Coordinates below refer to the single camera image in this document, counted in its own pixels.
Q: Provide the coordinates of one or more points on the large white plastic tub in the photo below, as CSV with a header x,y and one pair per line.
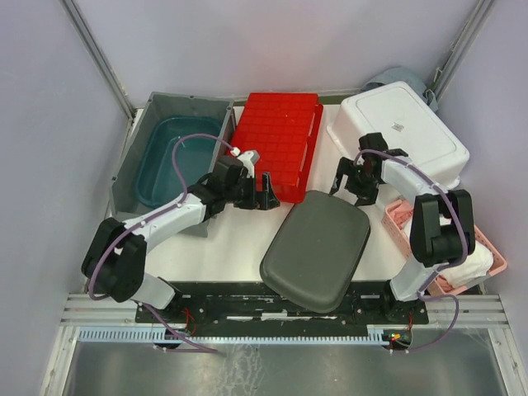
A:
x,y
406,122

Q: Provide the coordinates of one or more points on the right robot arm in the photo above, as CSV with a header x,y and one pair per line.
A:
x,y
442,230

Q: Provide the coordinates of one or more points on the aluminium frame rail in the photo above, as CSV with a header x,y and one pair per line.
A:
x,y
80,310

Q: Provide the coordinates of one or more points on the dark grey plastic tray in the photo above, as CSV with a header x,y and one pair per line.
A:
x,y
316,252

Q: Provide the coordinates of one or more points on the pink plastic basket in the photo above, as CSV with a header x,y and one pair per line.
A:
x,y
499,264

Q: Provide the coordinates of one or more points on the grey plastic storage bin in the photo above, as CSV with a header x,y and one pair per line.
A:
x,y
161,105

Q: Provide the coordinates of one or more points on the teal transparent container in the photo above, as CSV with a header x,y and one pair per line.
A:
x,y
156,182

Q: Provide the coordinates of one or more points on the white folded towel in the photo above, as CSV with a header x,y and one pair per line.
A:
x,y
477,264

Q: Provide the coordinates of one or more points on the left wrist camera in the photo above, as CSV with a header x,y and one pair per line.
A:
x,y
248,159

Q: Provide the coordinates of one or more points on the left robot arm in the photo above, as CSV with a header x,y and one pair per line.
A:
x,y
115,260

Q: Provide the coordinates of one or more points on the blue denim cloth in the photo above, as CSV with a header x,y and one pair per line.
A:
x,y
402,74

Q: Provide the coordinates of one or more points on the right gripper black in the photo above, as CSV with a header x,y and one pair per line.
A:
x,y
369,194

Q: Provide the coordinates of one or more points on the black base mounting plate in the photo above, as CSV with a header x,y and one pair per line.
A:
x,y
251,309

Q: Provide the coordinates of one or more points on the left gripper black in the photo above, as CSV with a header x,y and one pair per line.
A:
x,y
266,198

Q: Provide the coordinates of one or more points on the red plastic bin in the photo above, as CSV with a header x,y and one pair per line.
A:
x,y
283,128

